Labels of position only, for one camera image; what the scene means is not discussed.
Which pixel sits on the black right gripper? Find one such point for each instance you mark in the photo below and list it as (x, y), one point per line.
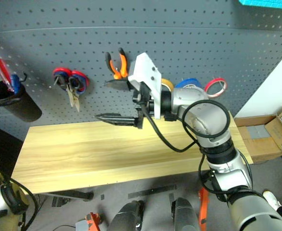
(143, 98)

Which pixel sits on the orange black needle-nose pliers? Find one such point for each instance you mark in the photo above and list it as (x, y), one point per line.
(117, 72)

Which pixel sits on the blue tape roll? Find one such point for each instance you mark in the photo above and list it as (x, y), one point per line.
(191, 83)

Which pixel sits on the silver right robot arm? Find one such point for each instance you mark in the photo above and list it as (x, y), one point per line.
(203, 120)

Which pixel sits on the grey metal pegboard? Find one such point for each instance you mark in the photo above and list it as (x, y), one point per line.
(179, 53)

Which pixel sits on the yellow tape roll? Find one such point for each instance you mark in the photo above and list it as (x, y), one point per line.
(167, 84)

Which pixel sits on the red tape roll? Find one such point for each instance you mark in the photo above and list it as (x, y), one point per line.
(209, 84)

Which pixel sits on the black plastic cup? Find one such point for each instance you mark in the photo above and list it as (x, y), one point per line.
(22, 108)

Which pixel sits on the black flat strip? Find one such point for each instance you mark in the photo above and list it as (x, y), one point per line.
(152, 191)

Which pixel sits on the black table leg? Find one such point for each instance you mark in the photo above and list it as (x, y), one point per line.
(71, 194)

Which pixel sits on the dark rounded shape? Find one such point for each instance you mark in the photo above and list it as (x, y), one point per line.
(127, 216)
(185, 214)

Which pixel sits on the orange grey device on floor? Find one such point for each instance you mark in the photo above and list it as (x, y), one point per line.
(92, 221)

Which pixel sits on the orange object on floor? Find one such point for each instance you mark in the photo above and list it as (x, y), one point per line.
(204, 207)

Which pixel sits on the brown cardboard box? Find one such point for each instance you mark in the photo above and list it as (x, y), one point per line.
(261, 139)

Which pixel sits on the blue plastic basket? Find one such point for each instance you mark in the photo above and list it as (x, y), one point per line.
(266, 3)

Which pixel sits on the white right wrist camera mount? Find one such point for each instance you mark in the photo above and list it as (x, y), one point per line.
(145, 72)

